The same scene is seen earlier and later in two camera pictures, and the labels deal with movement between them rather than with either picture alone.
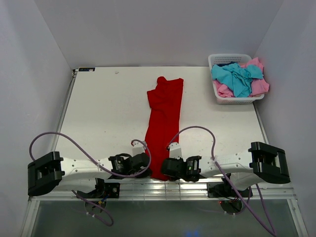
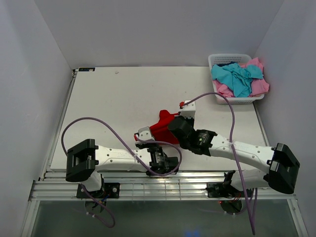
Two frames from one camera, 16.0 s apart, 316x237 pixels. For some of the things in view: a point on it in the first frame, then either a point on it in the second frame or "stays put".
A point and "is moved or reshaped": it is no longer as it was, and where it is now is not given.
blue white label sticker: x=87 y=69 stays put
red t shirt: x=164 y=104 is moved or reshaped
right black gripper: x=168 y=168 -> x=185 y=118
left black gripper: x=143 y=165 -> x=150 y=141
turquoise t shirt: x=239 y=79 stays put
